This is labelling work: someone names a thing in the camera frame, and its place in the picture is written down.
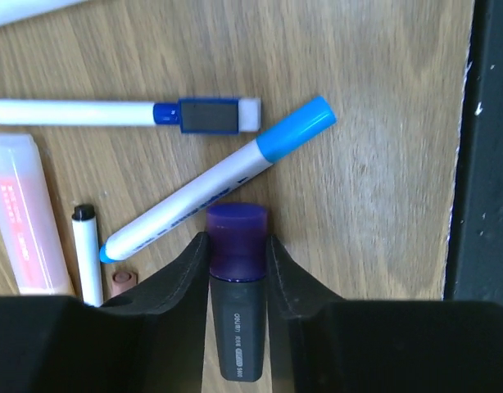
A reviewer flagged dark blue cap pen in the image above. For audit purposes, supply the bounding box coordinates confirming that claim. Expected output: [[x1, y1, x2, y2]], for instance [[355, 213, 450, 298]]
[[0, 97, 261, 135]]

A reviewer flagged black tip white pen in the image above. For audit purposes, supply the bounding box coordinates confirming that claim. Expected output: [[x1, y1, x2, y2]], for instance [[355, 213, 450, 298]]
[[71, 204, 103, 307]]

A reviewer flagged brown tip white marker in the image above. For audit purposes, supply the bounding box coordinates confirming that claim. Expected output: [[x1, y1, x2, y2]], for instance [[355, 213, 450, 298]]
[[111, 270, 138, 297]]

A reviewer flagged black purple highlighter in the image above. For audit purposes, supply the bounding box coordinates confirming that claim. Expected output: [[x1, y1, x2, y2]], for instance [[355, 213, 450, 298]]
[[206, 202, 268, 382]]

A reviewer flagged orange pink highlighter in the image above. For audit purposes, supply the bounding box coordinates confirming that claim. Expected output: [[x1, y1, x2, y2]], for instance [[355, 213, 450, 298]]
[[0, 133, 74, 295]]

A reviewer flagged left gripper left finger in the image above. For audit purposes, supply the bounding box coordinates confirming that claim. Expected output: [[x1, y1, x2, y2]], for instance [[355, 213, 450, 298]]
[[0, 233, 210, 392]]

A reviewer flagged lavender cap marker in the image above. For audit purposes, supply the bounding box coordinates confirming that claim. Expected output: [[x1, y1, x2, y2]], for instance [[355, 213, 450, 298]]
[[0, 0, 84, 27]]

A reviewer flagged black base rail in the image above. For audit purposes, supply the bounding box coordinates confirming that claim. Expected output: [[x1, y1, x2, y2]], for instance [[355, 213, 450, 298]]
[[443, 1, 503, 305]]

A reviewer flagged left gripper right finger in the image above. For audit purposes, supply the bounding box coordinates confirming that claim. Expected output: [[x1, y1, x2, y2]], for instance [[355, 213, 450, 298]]
[[266, 236, 503, 392]]

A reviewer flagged light blue marker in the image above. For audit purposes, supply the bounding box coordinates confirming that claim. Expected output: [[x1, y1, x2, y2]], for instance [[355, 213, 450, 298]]
[[99, 96, 337, 264]]

